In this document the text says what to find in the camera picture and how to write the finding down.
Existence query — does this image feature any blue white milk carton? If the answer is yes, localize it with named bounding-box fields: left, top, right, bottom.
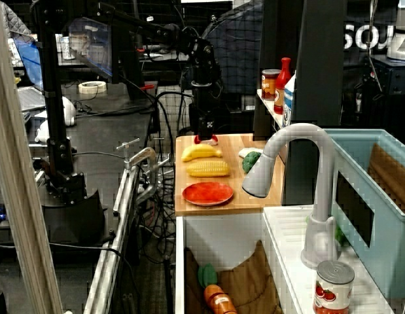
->
left=283, top=71, right=297, bottom=128

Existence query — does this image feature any light blue plastic bin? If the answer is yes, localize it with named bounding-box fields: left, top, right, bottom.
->
left=323, top=128, right=405, bottom=300

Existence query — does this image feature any brown soup can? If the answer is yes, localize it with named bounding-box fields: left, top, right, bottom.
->
left=261, top=69, right=281, bottom=101

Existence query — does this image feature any laptop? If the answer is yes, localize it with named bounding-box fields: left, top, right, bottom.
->
left=12, top=35, right=48, bottom=112

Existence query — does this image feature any green toy vegetable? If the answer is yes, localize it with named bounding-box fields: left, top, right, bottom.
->
left=334, top=225, right=349, bottom=247

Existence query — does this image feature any white toy sink unit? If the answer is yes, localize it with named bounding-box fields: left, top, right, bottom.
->
left=175, top=205, right=386, bottom=314

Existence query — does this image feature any green toy broccoli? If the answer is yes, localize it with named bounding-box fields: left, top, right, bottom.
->
left=241, top=150, right=264, bottom=174

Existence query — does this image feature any silver drink can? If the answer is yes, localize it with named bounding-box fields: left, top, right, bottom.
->
left=60, top=35, right=75, bottom=60

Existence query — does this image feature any metal C-clamp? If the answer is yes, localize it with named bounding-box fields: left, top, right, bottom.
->
left=116, top=137, right=172, bottom=205

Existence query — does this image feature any orange toy carrot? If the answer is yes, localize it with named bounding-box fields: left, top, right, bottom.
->
left=198, top=263, right=238, bottom=314

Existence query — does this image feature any yellow toy banana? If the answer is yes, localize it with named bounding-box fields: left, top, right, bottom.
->
left=181, top=143, right=223, bottom=163

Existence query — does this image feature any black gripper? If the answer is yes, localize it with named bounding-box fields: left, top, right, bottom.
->
left=188, top=85, right=218, bottom=141

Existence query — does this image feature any black pillar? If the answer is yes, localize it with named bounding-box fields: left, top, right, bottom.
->
left=282, top=0, right=349, bottom=207

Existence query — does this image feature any wooden counter board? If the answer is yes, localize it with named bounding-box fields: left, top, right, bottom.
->
left=174, top=133, right=287, bottom=217

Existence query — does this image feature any red plate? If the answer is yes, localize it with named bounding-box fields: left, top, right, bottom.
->
left=182, top=181, right=235, bottom=207

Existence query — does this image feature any tomato can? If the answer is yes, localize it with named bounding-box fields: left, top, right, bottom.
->
left=312, top=260, right=356, bottom=314

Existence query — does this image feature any white tape roll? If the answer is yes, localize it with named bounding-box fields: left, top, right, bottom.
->
left=78, top=80, right=107, bottom=95

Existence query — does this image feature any white shelf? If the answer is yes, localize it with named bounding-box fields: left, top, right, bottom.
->
left=256, top=88, right=285, bottom=130

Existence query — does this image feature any white toy food piece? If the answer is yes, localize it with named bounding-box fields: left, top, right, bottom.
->
left=238, top=147, right=265, bottom=160

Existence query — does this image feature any wooden post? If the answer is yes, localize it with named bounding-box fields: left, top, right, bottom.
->
left=0, top=0, right=64, bottom=314

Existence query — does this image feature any metal frame rail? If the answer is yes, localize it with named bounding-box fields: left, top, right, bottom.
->
left=82, top=165, right=141, bottom=314

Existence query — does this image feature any yellow toy corn cob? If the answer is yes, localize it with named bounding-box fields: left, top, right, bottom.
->
left=186, top=160, right=231, bottom=178

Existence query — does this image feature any black cable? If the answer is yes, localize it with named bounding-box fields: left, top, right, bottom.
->
left=0, top=242, right=137, bottom=295

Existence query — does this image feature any white curved device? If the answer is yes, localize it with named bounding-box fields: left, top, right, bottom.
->
left=34, top=96, right=77, bottom=144

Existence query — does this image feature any red and white toy sushi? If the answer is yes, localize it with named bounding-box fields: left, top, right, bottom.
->
left=194, top=133, right=220, bottom=147

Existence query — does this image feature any grey toy faucet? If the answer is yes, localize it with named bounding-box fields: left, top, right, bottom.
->
left=241, top=123, right=340, bottom=270

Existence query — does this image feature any red ketchup bottle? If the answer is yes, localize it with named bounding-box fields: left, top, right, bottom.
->
left=273, top=57, right=293, bottom=115

